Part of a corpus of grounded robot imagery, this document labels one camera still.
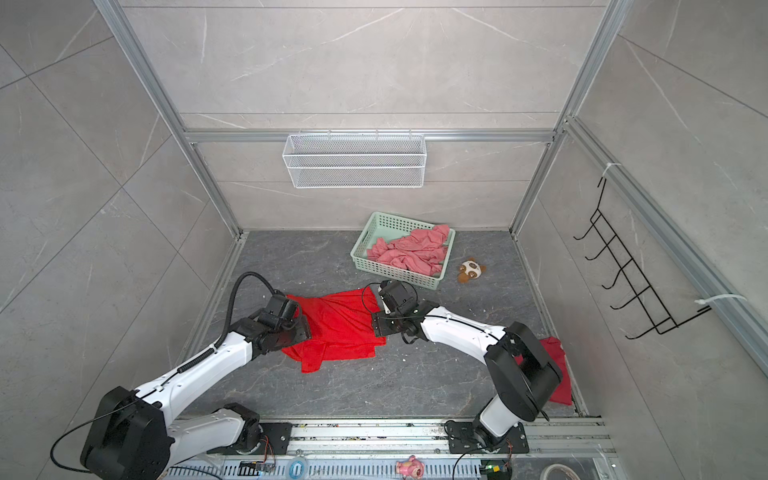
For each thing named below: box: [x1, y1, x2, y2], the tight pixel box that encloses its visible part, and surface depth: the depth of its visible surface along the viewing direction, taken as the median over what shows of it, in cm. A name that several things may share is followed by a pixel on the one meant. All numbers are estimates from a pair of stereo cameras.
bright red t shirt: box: [282, 288, 386, 374], surface depth 90 cm
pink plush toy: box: [395, 455, 425, 479], surface depth 69 cm
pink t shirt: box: [367, 225, 449, 276], surface depth 110 cm
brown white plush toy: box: [457, 257, 486, 284], surface depth 107 cm
